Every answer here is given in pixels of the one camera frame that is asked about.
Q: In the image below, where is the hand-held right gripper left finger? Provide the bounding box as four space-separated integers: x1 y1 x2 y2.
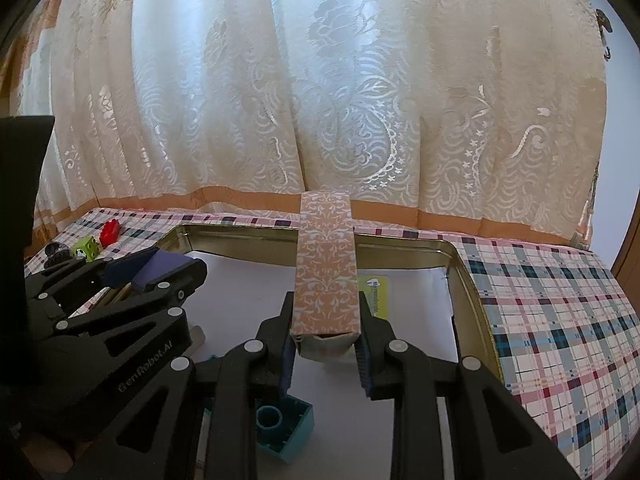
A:
75 291 297 480

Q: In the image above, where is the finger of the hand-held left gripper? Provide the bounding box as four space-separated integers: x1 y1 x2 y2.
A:
25 247 163 297
32 258 209 343

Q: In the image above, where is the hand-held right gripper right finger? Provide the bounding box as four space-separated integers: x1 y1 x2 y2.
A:
355 292 578 480

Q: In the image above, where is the red building brick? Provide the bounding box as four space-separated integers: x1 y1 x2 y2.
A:
99 220 122 247

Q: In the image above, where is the purple block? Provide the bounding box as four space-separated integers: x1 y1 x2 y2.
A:
132 250 195 291

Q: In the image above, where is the green cube with soccer ball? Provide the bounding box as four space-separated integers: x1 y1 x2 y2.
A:
72 236 101 263

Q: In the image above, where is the black hair claw clip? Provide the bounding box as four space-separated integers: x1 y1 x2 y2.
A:
44 241 71 268

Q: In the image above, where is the green carton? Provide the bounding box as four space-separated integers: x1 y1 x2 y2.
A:
357 272 396 323

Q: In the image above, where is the teal building block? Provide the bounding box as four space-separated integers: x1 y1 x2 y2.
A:
255 392 317 463

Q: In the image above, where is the orange patterned long box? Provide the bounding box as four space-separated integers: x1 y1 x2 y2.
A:
291 190 362 361

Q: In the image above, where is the gold tin box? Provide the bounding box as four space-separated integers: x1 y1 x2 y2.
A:
90 223 502 480

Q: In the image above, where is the plaid tablecloth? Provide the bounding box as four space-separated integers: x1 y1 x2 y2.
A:
25 207 640 476

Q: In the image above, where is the cream lace curtain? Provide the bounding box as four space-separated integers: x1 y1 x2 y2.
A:
0 0 608 251

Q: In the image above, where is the wooden door frame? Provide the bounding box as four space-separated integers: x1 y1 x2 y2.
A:
611 237 640 293

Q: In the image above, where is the metal wall hook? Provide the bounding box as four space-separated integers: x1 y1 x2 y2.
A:
596 9 615 59

